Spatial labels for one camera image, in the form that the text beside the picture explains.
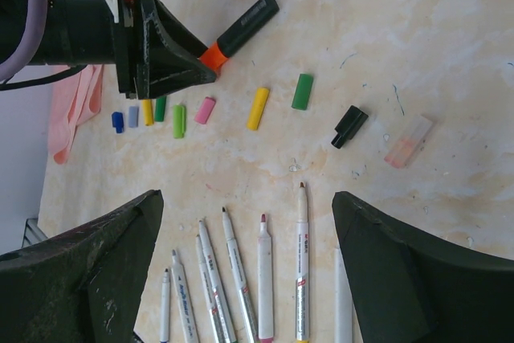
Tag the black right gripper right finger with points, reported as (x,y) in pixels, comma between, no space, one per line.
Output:
(411,286)

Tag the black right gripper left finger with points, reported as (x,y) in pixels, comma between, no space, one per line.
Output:
(84,285)

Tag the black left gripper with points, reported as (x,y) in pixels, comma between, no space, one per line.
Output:
(166,52)

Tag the yellow marker cap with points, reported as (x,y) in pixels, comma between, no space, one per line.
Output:
(257,108)
(147,111)

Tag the light green marker cap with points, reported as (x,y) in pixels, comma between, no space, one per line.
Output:
(179,121)

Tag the pink marker cap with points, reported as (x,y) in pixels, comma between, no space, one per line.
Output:
(205,110)

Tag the dark green capped marker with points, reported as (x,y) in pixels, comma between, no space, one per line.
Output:
(343,303)

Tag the grey blue marker cap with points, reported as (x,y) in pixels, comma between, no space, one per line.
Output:
(133,116)

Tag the orange highlighter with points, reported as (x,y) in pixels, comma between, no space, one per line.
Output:
(239,33)

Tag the grey blue capped marker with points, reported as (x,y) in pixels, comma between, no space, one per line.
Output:
(183,300)

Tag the dark green marker cap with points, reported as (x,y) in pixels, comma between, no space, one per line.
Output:
(303,91)

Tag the pink capped marker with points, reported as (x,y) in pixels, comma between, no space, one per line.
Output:
(265,284)

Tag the clear pink pen cap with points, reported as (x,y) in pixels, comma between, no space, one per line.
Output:
(409,142)

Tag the yellow capped white marker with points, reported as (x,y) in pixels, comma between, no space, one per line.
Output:
(208,292)

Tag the light green capped marker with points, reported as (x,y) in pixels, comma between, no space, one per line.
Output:
(240,279)

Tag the black marker cap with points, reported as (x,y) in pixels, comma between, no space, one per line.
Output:
(348,126)

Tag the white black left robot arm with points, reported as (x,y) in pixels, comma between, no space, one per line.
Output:
(77,33)

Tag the pink cloth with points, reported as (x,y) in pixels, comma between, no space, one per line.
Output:
(75,100)

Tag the aluminium frame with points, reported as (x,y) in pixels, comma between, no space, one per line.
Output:
(32,234)

